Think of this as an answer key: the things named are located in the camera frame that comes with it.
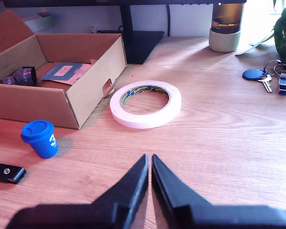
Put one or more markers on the blue round key fob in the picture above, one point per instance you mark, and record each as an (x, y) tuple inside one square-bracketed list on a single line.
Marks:
[(252, 74)]

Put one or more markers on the black printed ribbon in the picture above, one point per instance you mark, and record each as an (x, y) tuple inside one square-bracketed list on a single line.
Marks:
[(26, 76)]

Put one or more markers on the blue card with pink label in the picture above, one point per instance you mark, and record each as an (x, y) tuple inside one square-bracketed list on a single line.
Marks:
[(62, 71)]

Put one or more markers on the amber glass jar, pale base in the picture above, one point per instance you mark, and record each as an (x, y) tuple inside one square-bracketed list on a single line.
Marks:
[(225, 41)]

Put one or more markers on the silver key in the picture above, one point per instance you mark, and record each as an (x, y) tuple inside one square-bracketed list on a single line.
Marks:
[(267, 86)]

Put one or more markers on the black USB stick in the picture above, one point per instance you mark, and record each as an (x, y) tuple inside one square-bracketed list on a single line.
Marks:
[(4, 173)]

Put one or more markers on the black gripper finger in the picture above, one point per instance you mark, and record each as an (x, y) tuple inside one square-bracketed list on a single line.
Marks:
[(168, 190), (133, 190)]

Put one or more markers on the brown cardboard box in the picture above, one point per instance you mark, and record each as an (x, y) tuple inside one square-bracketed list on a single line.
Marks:
[(38, 105)]

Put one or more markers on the computer monitor with black stand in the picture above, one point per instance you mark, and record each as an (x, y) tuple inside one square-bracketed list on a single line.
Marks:
[(139, 46)]

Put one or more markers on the small blue lidded cup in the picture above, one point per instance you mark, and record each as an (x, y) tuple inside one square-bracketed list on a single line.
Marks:
[(41, 143)]

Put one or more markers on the white tape roll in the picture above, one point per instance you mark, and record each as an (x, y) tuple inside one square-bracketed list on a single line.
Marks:
[(138, 122)]

